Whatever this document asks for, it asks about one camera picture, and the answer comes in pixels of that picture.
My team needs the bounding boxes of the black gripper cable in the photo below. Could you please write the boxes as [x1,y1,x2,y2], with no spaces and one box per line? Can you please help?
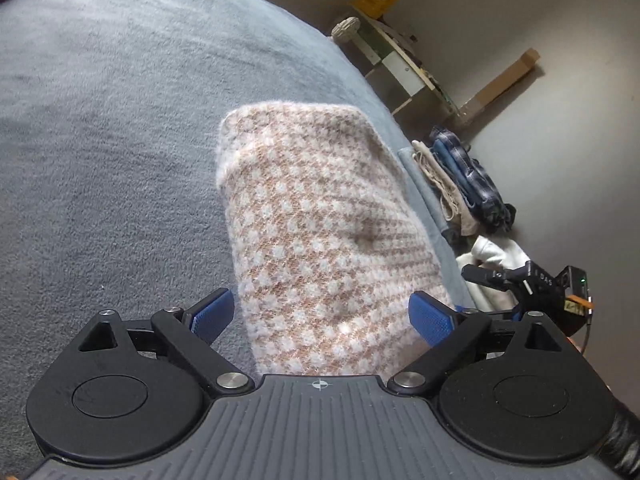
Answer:
[579,305,594,357]

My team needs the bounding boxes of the stack of folded clothes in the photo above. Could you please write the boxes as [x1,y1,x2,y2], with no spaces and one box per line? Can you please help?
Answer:
[429,126,517,234]

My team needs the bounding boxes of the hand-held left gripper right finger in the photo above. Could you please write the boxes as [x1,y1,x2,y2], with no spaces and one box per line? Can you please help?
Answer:
[387,291,563,396]

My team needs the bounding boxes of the folded beige cloth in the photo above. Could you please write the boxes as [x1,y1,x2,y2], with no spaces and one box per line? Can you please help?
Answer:
[411,141,479,237]

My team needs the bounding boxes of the folded white garment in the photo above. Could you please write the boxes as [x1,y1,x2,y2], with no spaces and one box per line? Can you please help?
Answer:
[456,236,532,314]

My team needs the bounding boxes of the folded grey cloth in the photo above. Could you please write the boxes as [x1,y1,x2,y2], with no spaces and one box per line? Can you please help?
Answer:
[397,147,462,249]

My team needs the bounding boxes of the long cardboard box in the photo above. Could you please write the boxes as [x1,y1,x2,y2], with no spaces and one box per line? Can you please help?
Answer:
[457,48,541,127]

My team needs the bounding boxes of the beige houndstooth knit cardigan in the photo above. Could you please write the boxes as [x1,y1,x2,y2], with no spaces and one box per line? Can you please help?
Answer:
[215,101,459,377]

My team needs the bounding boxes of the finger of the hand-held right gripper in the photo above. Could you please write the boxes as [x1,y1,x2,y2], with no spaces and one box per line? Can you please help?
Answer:
[460,261,532,292]

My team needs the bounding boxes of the folded blue jeans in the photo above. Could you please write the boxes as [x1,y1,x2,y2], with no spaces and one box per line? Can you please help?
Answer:
[432,140,484,209]

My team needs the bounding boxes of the white and green desk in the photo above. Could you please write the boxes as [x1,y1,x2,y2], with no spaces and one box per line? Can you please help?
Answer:
[332,2,462,119]

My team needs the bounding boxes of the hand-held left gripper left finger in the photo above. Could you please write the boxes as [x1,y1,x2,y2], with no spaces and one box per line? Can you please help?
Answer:
[77,287,253,396]

